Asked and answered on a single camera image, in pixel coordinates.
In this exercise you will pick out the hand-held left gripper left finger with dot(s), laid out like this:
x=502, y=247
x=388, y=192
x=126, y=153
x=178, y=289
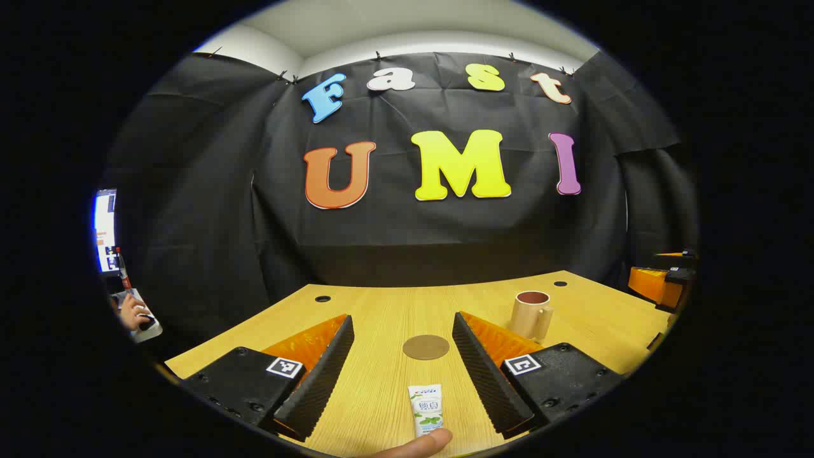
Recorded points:
x=318, y=381

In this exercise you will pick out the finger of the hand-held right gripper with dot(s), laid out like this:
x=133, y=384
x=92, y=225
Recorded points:
x=655, y=286
x=683, y=257

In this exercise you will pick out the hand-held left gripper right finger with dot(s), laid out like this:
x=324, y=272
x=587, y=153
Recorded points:
x=486, y=381

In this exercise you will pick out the white toothpaste tube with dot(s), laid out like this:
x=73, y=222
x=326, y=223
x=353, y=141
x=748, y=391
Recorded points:
x=426, y=407

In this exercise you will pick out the round brown coaster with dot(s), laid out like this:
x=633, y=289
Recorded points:
x=425, y=348

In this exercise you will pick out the beige cup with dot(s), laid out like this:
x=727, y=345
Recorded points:
x=528, y=317

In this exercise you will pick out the wooden desktop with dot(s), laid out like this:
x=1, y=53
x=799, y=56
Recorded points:
x=381, y=318

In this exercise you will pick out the black backdrop cloth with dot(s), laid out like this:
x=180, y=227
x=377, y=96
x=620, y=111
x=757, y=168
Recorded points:
x=394, y=242

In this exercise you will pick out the white side table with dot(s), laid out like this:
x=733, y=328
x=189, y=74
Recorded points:
x=149, y=334

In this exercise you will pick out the black computer mouse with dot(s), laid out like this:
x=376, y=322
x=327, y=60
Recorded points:
x=147, y=323

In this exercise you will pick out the red capped bottle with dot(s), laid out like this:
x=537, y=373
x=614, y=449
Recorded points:
x=123, y=270

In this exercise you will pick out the computer monitor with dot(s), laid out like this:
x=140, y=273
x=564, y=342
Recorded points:
x=105, y=229

